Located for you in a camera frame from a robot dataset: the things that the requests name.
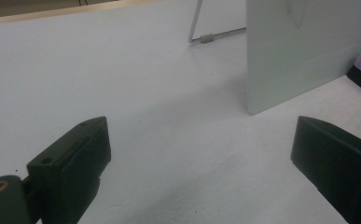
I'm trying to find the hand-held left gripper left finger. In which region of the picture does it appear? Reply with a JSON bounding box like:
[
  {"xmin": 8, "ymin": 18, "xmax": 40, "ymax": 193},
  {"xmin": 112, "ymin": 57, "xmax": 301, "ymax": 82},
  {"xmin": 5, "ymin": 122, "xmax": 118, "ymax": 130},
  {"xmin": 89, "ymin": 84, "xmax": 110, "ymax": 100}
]
[{"xmin": 26, "ymin": 116, "xmax": 112, "ymax": 224}]

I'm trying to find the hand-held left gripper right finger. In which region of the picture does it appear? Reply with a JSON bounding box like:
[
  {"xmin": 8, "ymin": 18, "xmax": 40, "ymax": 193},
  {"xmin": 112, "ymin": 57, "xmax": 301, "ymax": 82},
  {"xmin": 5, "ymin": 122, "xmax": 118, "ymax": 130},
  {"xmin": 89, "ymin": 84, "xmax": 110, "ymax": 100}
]
[{"xmin": 290, "ymin": 115, "xmax": 361, "ymax": 224}]

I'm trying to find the pale green glass whiteboard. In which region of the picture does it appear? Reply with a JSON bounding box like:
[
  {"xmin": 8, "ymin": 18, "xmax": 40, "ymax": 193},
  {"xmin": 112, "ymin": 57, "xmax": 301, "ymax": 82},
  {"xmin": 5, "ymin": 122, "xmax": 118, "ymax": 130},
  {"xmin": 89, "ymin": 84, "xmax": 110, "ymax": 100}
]
[{"xmin": 245, "ymin": 0, "xmax": 361, "ymax": 116}]

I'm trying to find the metal wire board stand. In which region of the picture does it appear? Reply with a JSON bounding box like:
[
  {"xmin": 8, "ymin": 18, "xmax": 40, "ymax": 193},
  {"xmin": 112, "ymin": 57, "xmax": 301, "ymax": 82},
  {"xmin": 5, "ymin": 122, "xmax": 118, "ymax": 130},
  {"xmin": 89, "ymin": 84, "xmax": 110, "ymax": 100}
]
[{"xmin": 187, "ymin": 0, "xmax": 247, "ymax": 45}]

